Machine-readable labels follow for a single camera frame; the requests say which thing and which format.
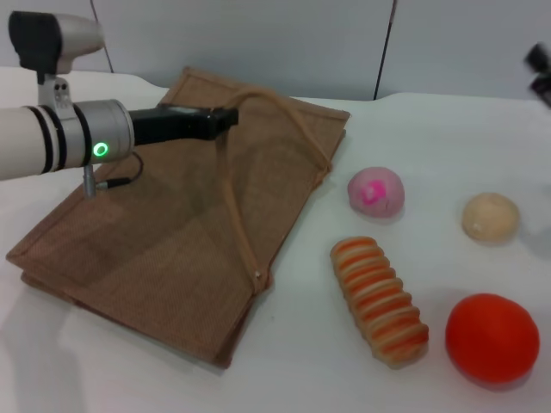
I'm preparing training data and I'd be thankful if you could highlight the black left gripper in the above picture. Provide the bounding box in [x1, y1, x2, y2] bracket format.
[128, 104, 239, 146]

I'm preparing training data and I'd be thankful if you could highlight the brown jute handbag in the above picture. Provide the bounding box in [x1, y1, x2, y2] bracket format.
[4, 65, 352, 369]

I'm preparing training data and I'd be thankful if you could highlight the pink peach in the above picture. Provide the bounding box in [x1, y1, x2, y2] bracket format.
[347, 166, 406, 223]

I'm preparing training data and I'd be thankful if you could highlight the orange fruit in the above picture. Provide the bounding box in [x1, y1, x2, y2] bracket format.
[445, 293, 541, 382]

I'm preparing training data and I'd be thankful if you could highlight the beige round bun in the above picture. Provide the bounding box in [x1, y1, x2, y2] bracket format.
[461, 192, 521, 246]

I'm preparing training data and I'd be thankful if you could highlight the orange striped bread roll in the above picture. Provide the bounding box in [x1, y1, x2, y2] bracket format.
[330, 236, 430, 371]

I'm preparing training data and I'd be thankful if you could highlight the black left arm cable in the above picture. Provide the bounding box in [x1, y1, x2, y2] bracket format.
[84, 152, 145, 199]

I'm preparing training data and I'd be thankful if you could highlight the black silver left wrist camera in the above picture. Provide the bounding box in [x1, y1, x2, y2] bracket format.
[8, 10, 107, 126]

